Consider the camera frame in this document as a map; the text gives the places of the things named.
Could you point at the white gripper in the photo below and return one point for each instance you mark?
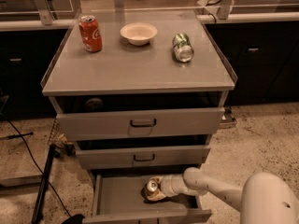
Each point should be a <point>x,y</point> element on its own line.
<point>165,185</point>

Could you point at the orange soda can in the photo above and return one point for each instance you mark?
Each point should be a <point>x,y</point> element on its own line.
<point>151,187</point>

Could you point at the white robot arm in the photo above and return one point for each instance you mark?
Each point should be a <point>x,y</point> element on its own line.
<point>264,198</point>

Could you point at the bottom grey drawer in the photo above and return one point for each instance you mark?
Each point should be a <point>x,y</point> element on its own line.
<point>119,199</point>

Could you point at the grey drawer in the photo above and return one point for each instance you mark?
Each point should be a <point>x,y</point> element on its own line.
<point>119,199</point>
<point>142,152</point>
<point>132,116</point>

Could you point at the middle grey drawer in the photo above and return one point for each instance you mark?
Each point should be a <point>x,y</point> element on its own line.
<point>142,152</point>

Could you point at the top grey drawer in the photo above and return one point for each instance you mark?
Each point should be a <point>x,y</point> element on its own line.
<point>132,116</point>

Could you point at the grey drawer cabinet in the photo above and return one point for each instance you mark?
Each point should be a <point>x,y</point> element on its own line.
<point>121,68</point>

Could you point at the round object in top drawer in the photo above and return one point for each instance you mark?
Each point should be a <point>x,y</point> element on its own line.
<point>93,105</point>

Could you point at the green soda can lying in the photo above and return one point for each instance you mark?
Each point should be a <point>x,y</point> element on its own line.
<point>182,48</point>

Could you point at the red cola can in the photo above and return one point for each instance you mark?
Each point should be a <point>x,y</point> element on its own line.
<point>90,33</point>

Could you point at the black metal bar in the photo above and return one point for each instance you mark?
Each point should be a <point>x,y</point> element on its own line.
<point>38,211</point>

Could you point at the white bowl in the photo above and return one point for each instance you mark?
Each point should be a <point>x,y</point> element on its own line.
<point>139,33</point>

